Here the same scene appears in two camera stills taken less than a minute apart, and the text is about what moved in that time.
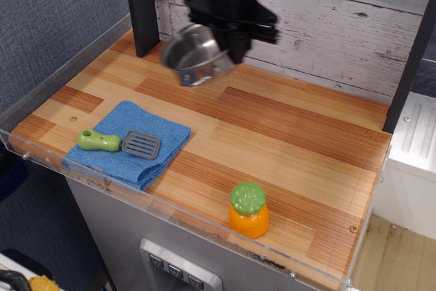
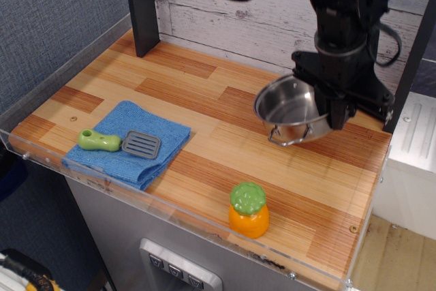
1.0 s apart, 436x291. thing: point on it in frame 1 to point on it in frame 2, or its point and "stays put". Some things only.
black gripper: x=234 y=4 to x=355 y=75
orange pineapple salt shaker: x=248 y=216 stays put
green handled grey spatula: x=133 y=143 stays put
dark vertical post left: x=143 y=11 stays put
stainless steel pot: x=194 y=52 to x=290 y=111
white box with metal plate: x=406 y=196 stays put
